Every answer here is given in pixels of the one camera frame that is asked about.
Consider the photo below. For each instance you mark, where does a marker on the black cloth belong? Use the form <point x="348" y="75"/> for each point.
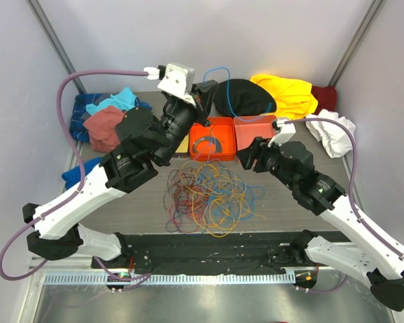
<point x="240" y="97"/>

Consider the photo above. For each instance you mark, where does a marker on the white slotted cable duct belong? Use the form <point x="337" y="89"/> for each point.
<point x="98" y="278"/>

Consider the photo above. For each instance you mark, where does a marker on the royal blue cloth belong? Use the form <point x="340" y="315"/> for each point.
<point x="73" y="176"/>

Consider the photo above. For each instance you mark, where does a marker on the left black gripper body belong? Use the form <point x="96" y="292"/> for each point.
<point x="200" y="109"/>

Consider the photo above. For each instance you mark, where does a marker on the right aluminium frame post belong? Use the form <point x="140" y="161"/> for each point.
<point x="358" y="37"/>

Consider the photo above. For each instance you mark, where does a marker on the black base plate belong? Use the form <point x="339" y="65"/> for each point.
<point x="202" y="254"/>

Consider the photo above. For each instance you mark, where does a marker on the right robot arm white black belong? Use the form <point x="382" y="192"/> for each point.
<point x="379" y="264"/>

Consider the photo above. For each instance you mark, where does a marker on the cyan cloth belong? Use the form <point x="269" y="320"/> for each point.
<point x="123" y="101"/>

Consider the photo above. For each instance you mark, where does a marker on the salmon pink cloth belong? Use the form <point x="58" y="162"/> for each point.
<point x="101" y="129"/>

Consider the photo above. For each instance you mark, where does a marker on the orange square tray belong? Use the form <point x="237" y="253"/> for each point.
<point x="215" y="142"/>

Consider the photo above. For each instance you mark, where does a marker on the blue plaid cloth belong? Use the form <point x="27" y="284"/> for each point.
<point x="79" y="115"/>

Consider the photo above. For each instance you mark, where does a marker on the yellow cloth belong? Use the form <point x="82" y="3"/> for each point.
<point x="293" y="97"/>

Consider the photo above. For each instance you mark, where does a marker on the white cloth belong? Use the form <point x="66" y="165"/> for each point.
<point x="334" y="139"/>

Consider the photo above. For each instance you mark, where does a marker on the gold tin box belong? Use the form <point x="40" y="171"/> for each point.
<point x="183" y="148"/>

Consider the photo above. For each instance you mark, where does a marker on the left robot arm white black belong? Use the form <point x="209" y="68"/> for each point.
<point x="146" y="142"/>

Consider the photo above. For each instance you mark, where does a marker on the left aluminium frame post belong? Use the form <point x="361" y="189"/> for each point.
<point x="51" y="35"/>

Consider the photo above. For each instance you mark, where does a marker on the salmon pink square tray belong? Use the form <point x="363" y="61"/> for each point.
<point x="249" y="127"/>

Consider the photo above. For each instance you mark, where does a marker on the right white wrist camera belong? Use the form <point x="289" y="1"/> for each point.
<point x="283" y="131"/>

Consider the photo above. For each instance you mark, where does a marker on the dark red cloth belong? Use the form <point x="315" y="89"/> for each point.
<point x="326" y="98"/>

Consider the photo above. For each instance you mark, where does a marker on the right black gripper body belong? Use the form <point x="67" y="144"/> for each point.
<point x="260" y="149"/>

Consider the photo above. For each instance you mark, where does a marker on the aluminium frame post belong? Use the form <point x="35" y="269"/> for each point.
<point x="358" y="37"/>
<point x="51" y="35"/>

